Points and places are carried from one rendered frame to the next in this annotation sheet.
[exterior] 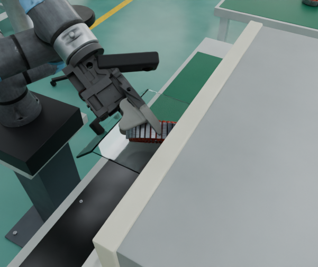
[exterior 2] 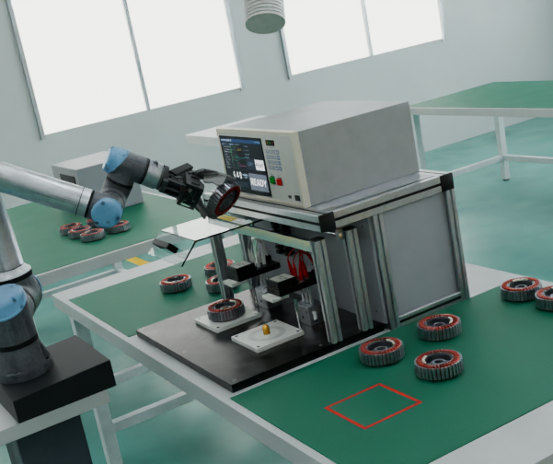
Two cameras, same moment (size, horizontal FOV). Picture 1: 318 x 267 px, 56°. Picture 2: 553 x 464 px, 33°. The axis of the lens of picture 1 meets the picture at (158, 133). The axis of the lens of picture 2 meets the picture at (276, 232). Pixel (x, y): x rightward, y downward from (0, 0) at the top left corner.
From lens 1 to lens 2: 2.35 m
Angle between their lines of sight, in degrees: 57
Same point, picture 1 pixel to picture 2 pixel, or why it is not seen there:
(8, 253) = not seen: outside the picture
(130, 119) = (219, 180)
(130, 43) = not seen: outside the picture
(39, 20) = (132, 162)
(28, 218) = not seen: outside the picture
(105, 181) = (178, 342)
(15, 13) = (9, 237)
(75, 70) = (168, 179)
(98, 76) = (178, 179)
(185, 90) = (118, 309)
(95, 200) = (192, 345)
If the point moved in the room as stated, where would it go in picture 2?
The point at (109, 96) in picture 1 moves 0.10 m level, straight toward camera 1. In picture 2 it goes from (196, 182) to (229, 178)
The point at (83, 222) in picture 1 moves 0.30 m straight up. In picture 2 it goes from (208, 350) to (185, 246)
